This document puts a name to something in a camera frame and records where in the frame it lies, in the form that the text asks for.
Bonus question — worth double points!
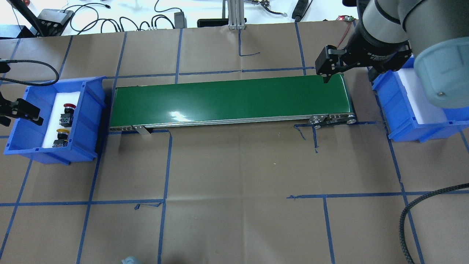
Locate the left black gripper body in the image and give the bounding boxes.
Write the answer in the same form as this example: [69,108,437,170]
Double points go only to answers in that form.
[0,93,15,127]

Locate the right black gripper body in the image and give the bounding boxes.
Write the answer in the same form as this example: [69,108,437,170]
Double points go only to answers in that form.
[315,22,411,81]

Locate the red push button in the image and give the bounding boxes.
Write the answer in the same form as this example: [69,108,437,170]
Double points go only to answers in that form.
[59,103,77,128]

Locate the yellow push button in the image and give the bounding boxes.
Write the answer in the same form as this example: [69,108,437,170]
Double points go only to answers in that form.
[52,128,70,148]

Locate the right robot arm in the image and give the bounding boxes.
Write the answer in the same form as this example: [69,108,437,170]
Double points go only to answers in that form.
[315,0,469,109]

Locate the left blue plastic bin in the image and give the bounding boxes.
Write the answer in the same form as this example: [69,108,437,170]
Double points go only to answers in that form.
[4,76,106,165]

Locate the blue plastic bin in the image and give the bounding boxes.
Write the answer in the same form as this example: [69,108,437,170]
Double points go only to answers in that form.
[4,76,106,165]
[372,56,469,142]

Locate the green conveyor belt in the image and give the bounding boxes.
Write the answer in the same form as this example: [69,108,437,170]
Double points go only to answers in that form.
[110,74,357,132]

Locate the white foam pad left bin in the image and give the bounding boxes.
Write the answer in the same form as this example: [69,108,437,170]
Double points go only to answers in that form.
[41,91,80,148]

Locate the white foam pad bin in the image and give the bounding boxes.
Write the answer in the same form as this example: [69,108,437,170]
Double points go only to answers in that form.
[41,91,80,148]
[397,68,447,125]

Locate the right blue plastic bin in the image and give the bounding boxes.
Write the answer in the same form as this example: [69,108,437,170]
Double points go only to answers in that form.
[372,56,469,142]

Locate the white foam pad right bin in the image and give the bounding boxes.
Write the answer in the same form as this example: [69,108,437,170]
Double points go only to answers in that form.
[397,68,447,125]

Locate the black power adapter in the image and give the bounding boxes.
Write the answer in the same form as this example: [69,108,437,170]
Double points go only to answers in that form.
[174,11,187,29]

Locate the aluminium frame post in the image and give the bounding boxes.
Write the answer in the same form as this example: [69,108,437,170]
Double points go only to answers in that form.
[222,0,246,30]

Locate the black braided cable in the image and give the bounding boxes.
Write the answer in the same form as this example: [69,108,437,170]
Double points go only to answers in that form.
[399,184,469,264]

